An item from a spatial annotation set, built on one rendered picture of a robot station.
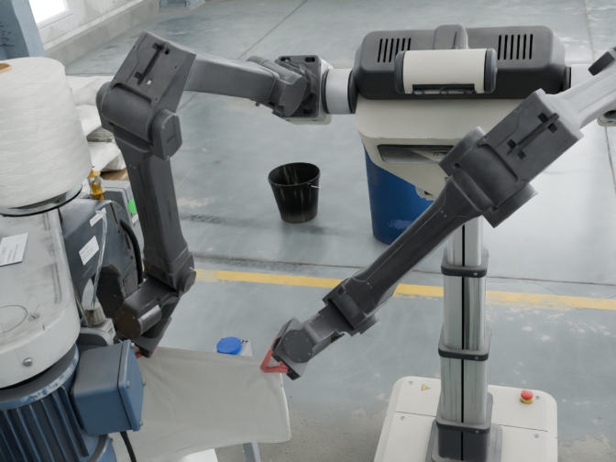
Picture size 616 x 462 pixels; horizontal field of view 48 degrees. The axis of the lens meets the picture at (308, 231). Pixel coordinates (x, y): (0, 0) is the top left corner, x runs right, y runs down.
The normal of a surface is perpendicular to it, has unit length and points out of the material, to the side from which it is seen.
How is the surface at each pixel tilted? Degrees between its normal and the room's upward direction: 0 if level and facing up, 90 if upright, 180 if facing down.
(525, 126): 65
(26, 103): 91
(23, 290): 0
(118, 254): 90
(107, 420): 90
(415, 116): 40
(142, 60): 46
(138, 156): 106
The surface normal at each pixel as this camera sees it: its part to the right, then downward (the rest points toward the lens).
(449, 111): -0.26, -0.33
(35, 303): -0.11, -0.86
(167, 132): 0.85, 0.45
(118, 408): 0.13, 0.49
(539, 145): -0.40, 0.10
